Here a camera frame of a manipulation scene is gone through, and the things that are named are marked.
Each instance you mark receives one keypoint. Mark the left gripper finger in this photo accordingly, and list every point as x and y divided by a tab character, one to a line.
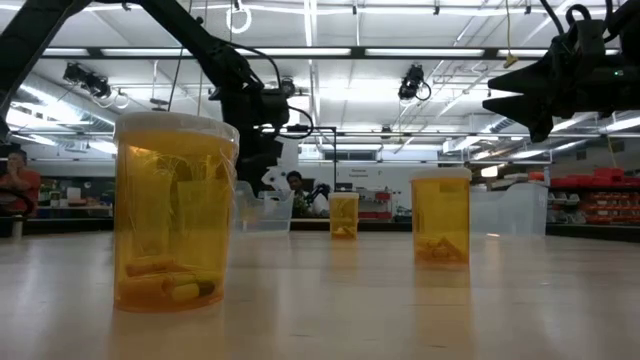
254	170
274	155

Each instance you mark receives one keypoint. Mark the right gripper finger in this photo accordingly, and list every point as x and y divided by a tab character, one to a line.
530	80
530	112

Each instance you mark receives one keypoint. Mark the orange medicine bottle white cap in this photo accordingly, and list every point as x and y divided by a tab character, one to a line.
175	210
440	215
343	215

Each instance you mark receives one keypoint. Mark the black background robot arm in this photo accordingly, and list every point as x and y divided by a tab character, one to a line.
320	192

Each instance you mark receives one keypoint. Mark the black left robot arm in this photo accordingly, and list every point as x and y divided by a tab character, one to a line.
200	47

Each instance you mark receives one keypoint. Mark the clear plastic bin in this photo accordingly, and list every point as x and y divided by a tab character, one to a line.
510	210
270	215

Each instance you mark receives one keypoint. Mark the person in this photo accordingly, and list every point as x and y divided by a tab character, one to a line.
296	180
25	182

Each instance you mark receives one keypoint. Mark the hanging black spotlight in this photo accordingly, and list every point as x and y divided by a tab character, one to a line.
287	87
87	80
412	82

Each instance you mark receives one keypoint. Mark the red storage bins shelf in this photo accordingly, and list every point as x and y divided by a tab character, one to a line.
605	180

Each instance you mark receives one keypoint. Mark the red storage boxes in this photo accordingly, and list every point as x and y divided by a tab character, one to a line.
382	196

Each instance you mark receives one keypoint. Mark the black ceiling beam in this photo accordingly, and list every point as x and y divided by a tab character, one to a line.
357	52

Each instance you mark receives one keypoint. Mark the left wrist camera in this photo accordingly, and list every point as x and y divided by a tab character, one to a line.
275	107

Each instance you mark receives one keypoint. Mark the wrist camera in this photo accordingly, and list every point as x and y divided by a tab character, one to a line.
275	107
587	45

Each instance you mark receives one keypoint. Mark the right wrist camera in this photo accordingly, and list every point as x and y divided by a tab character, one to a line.
587	45

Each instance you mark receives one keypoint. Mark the black gantry frame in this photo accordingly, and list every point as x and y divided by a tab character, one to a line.
334	160

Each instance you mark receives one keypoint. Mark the black table frame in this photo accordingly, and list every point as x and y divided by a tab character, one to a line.
380	226

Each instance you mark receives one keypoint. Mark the small grey post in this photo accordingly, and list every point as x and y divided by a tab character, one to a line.
17	227

